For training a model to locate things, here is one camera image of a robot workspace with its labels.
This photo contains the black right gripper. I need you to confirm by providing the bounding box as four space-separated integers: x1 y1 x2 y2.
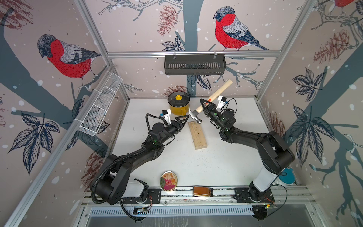
202 98 226 131

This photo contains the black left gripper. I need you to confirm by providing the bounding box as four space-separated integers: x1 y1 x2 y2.
159 115 188 146

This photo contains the wooden handled claw hammer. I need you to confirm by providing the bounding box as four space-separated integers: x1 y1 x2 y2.
189 79 233 124

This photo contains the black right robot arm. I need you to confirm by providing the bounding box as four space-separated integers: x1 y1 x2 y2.
200 99 295 202

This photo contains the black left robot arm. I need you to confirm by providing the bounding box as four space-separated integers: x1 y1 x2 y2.
89 115 189 222

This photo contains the yellow pot with glass lid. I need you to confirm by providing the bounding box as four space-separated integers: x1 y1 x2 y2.
167 91 190 116

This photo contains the wooden block with nails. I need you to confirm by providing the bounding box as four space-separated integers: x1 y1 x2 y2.
188 121 208 150

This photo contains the round decorated tin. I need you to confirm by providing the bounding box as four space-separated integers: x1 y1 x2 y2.
160 171 178 191

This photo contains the small brown box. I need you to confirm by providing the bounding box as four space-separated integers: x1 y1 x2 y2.
193 186 213 197

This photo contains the teal and white round container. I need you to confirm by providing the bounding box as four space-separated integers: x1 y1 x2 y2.
278 167 296 185

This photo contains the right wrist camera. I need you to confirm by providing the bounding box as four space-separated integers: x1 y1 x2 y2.
216 96 228 111

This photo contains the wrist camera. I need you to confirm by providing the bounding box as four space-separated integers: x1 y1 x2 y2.
216 96 228 111
160 109 171 125

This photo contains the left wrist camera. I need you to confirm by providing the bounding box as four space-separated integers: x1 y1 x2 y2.
160 109 171 125

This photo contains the black hanging wall basket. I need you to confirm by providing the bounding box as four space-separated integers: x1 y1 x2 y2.
164 54 226 76

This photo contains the white wire mesh shelf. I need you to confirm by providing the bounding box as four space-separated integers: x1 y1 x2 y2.
79 72 123 136

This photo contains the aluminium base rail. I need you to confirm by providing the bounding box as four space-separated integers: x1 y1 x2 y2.
82 185 315 206

